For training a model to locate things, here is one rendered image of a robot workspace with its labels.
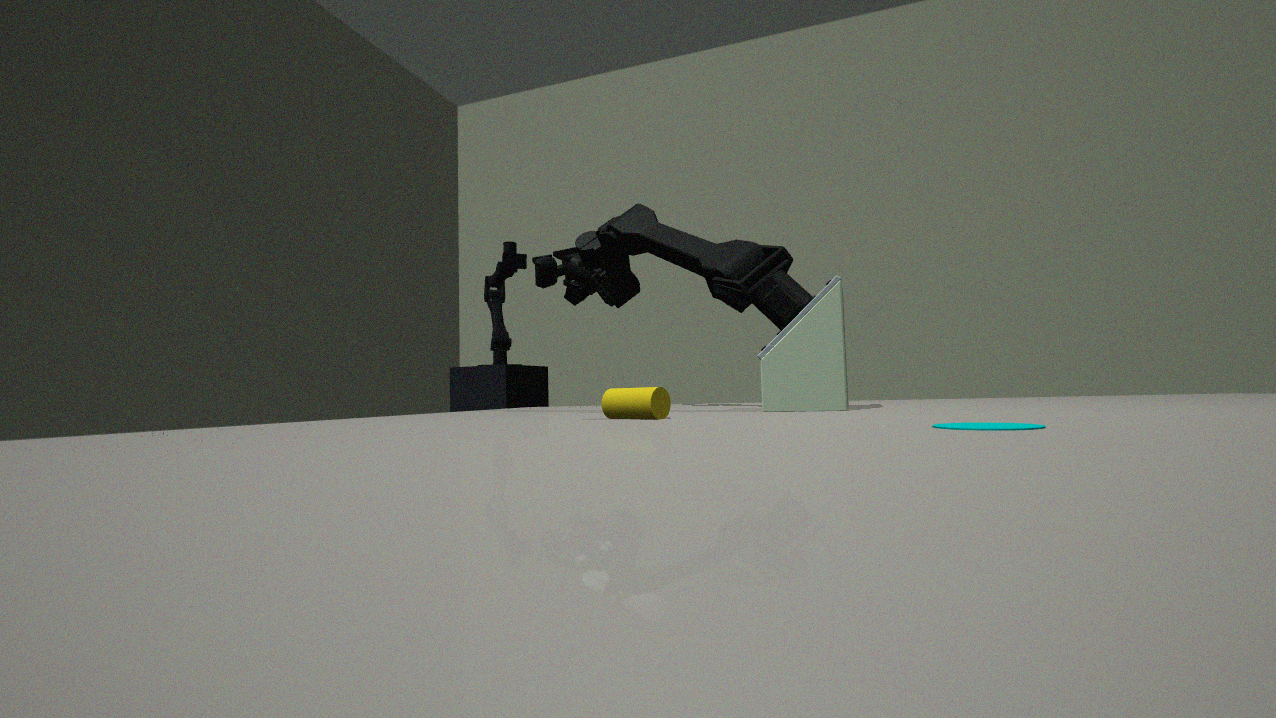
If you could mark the cyan circle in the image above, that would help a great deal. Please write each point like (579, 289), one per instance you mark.
(989, 426)

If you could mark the yellow cylinder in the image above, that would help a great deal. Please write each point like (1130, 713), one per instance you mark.
(636, 403)

